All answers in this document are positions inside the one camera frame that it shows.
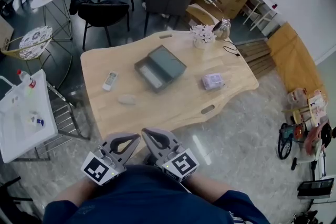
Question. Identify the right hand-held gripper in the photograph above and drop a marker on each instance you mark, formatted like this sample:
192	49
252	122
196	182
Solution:
181	165

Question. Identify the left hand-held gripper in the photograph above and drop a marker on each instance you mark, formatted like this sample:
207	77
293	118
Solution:
97	169

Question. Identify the white remote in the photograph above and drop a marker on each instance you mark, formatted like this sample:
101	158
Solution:
110	80

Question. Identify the dark grey box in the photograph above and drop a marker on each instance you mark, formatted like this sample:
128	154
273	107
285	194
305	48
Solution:
168	63

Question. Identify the person's left forearm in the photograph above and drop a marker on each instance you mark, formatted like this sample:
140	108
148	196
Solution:
76	191

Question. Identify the person's right forearm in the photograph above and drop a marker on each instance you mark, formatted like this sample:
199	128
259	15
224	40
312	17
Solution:
207	189

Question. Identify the flat cardboard box blue print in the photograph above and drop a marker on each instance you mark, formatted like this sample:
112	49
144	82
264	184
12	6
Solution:
5	34

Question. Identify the light wooden table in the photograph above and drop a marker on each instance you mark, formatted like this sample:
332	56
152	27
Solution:
157	110

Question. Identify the white oval case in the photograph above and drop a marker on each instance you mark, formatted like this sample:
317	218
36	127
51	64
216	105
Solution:
126	99

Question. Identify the person's blue shirt torso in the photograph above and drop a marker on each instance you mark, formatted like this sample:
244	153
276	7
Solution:
144	196

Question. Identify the purple tissue packet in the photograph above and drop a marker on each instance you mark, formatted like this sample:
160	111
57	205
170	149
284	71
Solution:
213	81

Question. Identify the small blue object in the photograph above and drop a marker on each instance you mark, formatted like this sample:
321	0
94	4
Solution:
40	122

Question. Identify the white plastic table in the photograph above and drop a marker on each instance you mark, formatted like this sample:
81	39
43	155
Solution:
18	133

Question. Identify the white flowers in vase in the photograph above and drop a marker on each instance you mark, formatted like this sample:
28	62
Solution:
203	34

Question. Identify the clear bottle with red cap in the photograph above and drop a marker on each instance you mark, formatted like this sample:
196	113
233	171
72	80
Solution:
26	78

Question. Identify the teal children's bicycle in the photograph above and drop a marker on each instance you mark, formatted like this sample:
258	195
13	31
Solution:
286	133

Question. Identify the dark wooden pallet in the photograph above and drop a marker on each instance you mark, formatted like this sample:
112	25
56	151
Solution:
257	57

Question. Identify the glass teapot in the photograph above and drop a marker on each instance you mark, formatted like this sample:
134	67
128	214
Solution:
223	30

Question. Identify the black armchair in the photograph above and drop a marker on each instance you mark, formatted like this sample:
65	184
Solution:
102	13

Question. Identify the clear plastic water jug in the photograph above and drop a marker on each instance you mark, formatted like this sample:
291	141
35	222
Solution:
296	95

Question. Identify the pink children's ride-on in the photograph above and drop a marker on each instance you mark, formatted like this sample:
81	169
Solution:
315	139

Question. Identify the yellow cardboard panel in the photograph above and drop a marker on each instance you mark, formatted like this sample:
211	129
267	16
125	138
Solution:
291	60

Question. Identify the black screen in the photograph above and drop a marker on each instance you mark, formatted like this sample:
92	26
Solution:
315	187

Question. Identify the white paper bag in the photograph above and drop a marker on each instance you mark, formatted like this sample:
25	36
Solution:
316	107

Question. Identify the white desk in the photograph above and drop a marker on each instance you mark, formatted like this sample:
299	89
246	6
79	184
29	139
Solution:
265	1

